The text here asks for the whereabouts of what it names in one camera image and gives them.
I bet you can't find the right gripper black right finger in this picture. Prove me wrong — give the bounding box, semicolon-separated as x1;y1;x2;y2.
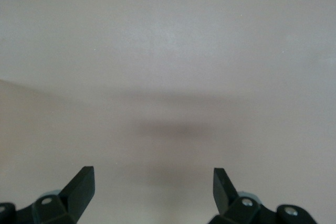
208;167;316;224

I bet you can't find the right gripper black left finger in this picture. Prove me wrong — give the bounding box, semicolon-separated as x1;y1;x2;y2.
0;166;96;224

